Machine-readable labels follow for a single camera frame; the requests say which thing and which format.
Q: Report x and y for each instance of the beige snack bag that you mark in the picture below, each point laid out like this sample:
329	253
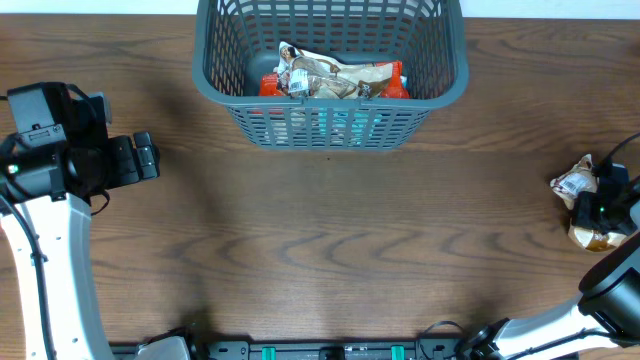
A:
568	186

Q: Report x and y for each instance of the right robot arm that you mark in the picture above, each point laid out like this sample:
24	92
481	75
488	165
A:
606	312

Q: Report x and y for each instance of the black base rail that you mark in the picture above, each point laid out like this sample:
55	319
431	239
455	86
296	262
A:
432	346

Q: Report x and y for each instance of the grey plastic basket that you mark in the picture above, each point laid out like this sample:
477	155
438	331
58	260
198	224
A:
237	43

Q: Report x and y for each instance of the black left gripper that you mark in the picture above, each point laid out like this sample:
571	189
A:
126	161

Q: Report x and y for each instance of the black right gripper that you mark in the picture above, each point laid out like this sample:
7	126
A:
587	212

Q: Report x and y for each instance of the beige cookie bag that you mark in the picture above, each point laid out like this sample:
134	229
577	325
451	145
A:
292	58

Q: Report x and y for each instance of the teal snack wrapper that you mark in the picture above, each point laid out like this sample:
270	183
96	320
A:
340	131

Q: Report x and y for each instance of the orange cookie package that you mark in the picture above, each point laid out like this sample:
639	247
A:
382	79

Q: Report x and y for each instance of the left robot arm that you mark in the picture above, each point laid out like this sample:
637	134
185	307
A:
61	156

